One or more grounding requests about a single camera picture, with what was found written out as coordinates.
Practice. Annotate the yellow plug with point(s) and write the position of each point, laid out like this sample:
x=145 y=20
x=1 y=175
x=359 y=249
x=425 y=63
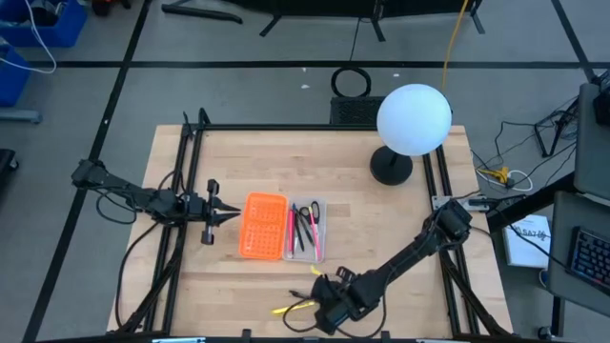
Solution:
x=498 y=175

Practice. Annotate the black keyboard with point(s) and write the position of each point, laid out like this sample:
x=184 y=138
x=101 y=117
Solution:
x=591 y=257

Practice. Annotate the black perforated box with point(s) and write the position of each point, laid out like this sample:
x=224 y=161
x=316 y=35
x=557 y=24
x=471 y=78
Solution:
x=352 y=112

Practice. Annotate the orange perforated box lid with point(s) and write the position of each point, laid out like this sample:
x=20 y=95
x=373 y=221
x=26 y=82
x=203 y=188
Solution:
x=263 y=226

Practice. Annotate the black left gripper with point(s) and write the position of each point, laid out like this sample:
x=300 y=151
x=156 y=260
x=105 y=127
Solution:
x=202 y=209

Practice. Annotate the grey floor bar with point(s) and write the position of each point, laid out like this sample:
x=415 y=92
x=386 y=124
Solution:
x=19 y=116

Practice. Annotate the grey desk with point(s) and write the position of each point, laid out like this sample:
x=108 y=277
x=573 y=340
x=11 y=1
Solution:
x=593 y=157
x=560 y=248

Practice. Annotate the pink pencil with yellow cap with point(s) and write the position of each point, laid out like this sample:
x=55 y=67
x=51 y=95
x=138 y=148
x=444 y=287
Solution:
x=315 y=238

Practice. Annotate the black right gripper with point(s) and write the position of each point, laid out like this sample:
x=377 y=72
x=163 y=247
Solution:
x=348 y=297

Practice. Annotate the black desk leg bar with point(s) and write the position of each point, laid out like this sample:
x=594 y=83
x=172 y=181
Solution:
x=534 y=202

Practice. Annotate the pink highlighter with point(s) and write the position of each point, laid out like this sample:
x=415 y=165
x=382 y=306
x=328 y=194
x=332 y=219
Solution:
x=290 y=233

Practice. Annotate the black curtain partition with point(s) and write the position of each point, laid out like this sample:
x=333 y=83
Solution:
x=333 y=6

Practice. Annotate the black desk object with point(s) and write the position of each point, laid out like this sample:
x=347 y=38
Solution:
x=603 y=102

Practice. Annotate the black aluminium table frame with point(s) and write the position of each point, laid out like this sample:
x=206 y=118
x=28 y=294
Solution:
x=286 y=127

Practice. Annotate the small yellow piece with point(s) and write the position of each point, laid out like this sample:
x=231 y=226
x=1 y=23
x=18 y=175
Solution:
x=315 y=270

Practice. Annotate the white booklet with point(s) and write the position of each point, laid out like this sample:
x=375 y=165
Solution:
x=524 y=248

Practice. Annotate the white globe table lamp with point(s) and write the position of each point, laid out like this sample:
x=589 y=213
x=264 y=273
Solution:
x=413 y=119

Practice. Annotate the black bar on floor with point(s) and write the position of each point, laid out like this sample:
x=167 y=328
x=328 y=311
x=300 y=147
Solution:
x=200 y=12

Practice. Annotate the yellow highlighter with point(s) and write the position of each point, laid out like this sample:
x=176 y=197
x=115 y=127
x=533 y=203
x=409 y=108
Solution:
x=290 y=309

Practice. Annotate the blue plastic bin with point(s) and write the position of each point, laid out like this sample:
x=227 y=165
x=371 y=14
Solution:
x=12 y=81
x=71 y=28

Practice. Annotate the clear plastic supply box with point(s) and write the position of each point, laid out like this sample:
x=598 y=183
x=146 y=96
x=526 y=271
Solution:
x=322 y=238

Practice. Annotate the black pen with rubber grip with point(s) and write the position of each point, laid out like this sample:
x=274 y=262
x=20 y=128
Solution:
x=307 y=233

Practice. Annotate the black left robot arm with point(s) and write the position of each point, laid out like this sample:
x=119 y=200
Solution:
x=133 y=195

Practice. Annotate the black table clamp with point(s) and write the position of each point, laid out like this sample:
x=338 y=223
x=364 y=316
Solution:
x=246 y=334
x=385 y=335

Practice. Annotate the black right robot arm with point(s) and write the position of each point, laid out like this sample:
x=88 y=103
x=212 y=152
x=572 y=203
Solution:
x=405 y=257

